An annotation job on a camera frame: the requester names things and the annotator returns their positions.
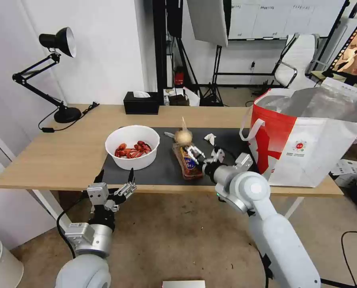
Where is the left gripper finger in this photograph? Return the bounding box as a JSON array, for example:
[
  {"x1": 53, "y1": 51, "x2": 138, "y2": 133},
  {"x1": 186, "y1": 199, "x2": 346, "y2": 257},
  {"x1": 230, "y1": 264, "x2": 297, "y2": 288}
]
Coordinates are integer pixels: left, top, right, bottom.
[
  {"x1": 93, "y1": 169, "x2": 106, "y2": 186},
  {"x1": 106, "y1": 167, "x2": 138, "y2": 212}
]

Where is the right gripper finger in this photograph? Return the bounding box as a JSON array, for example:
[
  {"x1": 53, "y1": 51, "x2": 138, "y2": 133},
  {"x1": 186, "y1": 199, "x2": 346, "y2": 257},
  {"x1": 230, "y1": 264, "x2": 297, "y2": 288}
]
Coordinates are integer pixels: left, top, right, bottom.
[
  {"x1": 209, "y1": 144, "x2": 226, "y2": 165},
  {"x1": 186, "y1": 145, "x2": 206, "y2": 166}
]

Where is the white and red takeout bag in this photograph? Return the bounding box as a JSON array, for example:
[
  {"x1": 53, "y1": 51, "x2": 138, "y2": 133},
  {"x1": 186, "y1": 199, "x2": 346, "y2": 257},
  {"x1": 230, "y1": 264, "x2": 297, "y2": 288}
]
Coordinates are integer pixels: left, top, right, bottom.
[{"x1": 239, "y1": 77, "x2": 357, "y2": 188}]

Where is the brown snack package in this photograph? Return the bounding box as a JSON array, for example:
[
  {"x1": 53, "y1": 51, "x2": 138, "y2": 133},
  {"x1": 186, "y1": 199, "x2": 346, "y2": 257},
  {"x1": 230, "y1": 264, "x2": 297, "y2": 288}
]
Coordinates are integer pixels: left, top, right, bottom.
[{"x1": 172, "y1": 142, "x2": 204, "y2": 180}]

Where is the pale yellow onion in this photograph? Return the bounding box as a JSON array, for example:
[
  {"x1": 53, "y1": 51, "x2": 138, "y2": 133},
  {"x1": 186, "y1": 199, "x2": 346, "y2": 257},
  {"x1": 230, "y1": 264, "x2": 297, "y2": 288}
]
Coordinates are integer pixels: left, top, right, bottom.
[{"x1": 175, "y1": 117, "x2": 193, "y2": 145}]

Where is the white paper bowl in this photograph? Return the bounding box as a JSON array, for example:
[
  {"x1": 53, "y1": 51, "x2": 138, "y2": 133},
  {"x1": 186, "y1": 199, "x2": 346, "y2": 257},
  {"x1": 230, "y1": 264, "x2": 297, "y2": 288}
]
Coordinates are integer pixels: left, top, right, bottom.
[{"x1": 105, "y1": 125, "x2": 161, "y2": 171}]

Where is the red crayfish shell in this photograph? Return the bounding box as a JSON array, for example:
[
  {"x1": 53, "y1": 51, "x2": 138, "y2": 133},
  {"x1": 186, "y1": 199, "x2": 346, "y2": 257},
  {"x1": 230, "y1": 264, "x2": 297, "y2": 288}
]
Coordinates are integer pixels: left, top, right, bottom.
[
  {"x1": 114, "y1": 143, "x2": 132, "y2": 158},
  {"x1": 130, "y1": 140, "x2": 152, "y2": 159}
]

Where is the black table mat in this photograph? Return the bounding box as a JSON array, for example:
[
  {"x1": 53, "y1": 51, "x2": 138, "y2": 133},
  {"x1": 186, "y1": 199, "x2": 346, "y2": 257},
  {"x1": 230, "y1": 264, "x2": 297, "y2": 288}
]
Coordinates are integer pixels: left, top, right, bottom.
[{"x1": 102, "y1": 127, "x2": 267, "y2": 186}]

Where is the wooden table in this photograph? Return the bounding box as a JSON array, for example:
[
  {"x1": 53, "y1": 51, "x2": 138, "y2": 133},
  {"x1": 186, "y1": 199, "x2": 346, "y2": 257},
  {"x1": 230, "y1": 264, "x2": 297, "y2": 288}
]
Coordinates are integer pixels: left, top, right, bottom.
[{"x1": 0, "y1": 103, "x2": 344, "y2": 218}]

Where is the black desk lamp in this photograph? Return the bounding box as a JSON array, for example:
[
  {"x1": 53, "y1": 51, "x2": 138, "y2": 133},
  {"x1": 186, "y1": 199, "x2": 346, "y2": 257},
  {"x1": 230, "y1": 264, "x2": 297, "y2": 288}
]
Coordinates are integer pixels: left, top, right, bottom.
[{"x1": 12, "y1": 27, "x2": 82, "y2": 124}]

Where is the black tissue box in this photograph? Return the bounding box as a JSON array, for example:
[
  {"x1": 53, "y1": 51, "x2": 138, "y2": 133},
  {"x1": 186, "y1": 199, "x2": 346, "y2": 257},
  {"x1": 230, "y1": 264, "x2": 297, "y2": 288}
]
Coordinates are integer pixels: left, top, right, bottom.
[{"x1": 123, "y1": 91, "x2": 160, "y2": 116}]

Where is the black tripod stand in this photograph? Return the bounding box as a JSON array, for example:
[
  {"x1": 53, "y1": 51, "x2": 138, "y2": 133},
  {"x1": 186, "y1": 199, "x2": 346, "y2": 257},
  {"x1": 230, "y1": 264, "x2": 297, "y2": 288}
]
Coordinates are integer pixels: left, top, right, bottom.
[{"x1": 199, "y1": 45, "x2": 227, "y2": 107}]

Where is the red canister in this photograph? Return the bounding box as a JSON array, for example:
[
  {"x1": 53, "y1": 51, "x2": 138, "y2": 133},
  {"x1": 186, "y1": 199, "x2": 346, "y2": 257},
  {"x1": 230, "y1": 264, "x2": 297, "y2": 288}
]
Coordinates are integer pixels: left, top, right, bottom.
[{"x1": 174, "y1": 67, "x2": 185, "y2": 88}]

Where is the robot front shell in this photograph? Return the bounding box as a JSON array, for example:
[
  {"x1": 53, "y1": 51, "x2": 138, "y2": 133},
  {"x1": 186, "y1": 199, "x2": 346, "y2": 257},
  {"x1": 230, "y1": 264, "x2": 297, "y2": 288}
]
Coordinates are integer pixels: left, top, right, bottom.
[{"x1": 162, "y1": 280, "x2": 206, "y2": 288}]

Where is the white waste bin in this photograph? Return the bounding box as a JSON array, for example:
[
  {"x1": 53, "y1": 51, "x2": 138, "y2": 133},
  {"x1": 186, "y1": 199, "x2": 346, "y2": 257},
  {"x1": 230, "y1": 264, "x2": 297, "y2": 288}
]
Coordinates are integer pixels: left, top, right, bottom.
[{"x1": 0, "y1": 230, "x2": 25, "y2": 288}]

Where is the white office chair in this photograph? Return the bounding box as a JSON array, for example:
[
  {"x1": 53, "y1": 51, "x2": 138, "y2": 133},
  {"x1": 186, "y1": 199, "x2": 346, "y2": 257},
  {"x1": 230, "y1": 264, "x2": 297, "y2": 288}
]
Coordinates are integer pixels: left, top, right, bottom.
[{"x1": 273, "y1": 33, "x2": 330, "y2": 89}]

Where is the white softbox light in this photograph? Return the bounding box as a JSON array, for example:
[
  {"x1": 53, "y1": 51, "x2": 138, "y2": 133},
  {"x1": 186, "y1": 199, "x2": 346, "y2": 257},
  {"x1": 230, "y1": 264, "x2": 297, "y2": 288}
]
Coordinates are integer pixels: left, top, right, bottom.
[{"x1": 185, "y1": 0, "x2": 229, "y2": 47}]

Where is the printed white carton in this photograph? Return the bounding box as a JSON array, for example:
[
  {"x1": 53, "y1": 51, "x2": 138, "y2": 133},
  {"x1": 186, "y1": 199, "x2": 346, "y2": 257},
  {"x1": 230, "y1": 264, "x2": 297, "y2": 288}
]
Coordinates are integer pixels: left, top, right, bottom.
[{"x1": 329, "y1": 159, "x2": 357, "y2": 188}]

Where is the whiteboard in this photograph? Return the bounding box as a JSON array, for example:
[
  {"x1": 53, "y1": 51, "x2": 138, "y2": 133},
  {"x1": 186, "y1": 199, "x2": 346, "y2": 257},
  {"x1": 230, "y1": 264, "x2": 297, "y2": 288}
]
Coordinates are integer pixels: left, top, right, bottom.
[{"x1": 227, "y1": 0, "x2": 351, "y2": 41}]

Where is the film strip poster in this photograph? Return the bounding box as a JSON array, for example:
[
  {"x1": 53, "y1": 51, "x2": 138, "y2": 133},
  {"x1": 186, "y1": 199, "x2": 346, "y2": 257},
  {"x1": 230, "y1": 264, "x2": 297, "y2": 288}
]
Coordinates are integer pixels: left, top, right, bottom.
[{"x1": 328, "y1": 13, "x2": 357, "y2": 92}]

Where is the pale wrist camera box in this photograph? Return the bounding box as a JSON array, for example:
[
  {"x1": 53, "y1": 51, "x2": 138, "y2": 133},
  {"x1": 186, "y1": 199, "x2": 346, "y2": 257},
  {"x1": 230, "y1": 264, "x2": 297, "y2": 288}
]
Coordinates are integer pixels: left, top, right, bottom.
[{"x1": 87, "y1": 183, "x2": 109, "y2": 208}]

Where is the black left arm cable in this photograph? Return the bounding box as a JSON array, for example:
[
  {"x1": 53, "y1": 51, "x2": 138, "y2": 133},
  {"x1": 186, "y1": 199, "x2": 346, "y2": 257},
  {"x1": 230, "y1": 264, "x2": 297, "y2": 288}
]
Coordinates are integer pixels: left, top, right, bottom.
[{"x1": 56, "y1": 192, "x2": 96, "y2": 259}]

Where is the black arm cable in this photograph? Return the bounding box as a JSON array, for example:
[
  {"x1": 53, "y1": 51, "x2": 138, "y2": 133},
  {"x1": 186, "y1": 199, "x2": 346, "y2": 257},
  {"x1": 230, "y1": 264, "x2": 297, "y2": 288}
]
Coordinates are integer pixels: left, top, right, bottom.
[
  {"x1": 247, "y1": 210, "x2": 272, "y2": 288},
  {"x1": 56, "y1": 192, "x2": 96, "y2": 259}
]

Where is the black lamp cable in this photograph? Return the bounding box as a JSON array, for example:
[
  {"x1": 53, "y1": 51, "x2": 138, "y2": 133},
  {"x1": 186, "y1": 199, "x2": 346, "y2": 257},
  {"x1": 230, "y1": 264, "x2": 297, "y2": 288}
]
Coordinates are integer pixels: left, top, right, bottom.
[{"x1": 39, "y1": 102, "x2": 100, "y2": 133}]

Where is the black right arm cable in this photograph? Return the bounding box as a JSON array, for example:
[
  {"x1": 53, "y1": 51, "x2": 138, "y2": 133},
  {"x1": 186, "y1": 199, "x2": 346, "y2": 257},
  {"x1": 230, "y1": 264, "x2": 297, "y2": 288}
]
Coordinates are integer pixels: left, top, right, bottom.
[{"x1": 247, "y1": 210, "x2": 272, "y2": 288}]

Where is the black metal stand frame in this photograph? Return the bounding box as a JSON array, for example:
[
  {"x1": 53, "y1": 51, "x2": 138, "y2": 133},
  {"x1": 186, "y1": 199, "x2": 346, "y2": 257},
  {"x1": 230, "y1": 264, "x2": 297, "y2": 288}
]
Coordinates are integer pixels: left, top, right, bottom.
[{"x1": 153, "y1": 0, "x2": 185, "y2": 106}]

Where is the black floor cable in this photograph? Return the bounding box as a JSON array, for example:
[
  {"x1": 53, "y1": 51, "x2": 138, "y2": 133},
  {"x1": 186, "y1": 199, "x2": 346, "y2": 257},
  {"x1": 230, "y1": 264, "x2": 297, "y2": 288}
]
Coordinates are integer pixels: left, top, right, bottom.
[{"x1": 321, "y1": 230, "x2": 357, "y2": 288}]

